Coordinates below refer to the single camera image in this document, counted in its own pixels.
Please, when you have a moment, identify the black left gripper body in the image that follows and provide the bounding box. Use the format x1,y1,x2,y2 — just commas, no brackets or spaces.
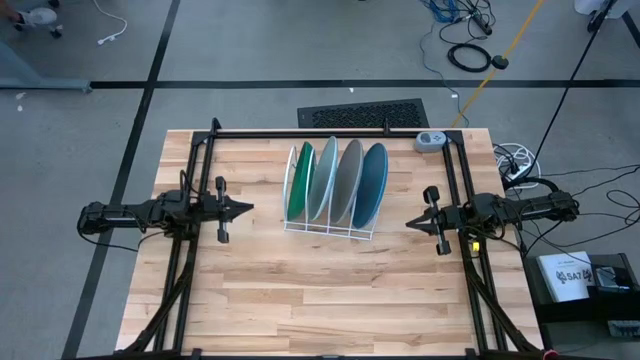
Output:
192,175,231,245

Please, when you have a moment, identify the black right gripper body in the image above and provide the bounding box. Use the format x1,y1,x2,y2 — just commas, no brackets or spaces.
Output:
422,185,474,257

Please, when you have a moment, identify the blue round plate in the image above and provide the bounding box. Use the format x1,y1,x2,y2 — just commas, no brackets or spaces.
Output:
351,142,390,230

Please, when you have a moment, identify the green round plate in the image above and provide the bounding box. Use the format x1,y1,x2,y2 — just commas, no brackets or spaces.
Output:
287,141,317,221

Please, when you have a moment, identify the dark grey round plate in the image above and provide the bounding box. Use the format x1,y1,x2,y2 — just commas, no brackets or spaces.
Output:
329,138,365,226

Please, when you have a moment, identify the light grey round plate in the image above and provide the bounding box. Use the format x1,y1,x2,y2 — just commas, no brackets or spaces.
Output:
307,135,340,223

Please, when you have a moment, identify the grey button box device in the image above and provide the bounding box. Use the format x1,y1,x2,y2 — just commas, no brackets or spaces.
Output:
413,130,448,154

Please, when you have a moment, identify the white power strip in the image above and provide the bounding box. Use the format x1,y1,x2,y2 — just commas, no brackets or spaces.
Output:
502,162,544,191

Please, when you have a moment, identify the black floor vent grille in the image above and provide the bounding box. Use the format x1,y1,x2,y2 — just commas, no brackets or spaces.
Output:
296,97,431,129

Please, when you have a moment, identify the white box with label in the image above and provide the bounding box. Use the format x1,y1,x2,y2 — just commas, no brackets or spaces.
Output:
535,250,597,304

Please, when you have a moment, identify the black equipment box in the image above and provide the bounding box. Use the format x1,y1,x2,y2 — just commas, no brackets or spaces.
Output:
522,252,640,326

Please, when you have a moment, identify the black handheld device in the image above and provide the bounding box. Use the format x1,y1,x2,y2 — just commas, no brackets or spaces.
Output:
592,266,632,292

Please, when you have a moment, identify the grey keypad device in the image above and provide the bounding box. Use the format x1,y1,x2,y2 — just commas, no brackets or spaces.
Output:
606,319,640,339

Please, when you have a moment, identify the black power strip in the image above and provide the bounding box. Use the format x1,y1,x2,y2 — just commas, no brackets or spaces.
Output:
467,8,495,37

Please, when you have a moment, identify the grey metal floor beam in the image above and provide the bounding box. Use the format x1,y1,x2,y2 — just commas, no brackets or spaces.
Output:
0,39,94,95

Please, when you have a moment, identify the white stand base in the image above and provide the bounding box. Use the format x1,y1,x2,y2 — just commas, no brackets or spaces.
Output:
573,0,635,20

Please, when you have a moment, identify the person's shoe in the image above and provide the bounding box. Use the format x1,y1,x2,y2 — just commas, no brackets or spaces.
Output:
19,6,59,27

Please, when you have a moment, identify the person's leg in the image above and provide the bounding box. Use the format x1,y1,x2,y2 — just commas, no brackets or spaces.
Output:
0,0,24,24

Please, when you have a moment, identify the white wire dish rack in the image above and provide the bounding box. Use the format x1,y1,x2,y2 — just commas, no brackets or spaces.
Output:
282,144,381,242

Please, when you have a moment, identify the black aluminium table frame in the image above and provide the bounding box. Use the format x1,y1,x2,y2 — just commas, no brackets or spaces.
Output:
114,117,549,360

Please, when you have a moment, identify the white coiled cable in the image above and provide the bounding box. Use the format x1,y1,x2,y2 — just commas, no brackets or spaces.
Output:
492,142,537,172

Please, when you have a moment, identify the black coiled cable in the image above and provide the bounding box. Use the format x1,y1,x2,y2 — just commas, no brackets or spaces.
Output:
446,42,494,74

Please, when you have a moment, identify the long black cable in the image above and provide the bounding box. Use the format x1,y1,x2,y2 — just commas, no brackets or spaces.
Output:
527,0,621,174

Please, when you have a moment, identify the blue cable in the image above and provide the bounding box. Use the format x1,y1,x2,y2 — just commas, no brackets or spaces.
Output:
418,0,471,129

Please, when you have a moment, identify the white cable with plug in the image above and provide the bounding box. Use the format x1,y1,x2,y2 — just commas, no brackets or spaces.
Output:
91,0,129,47

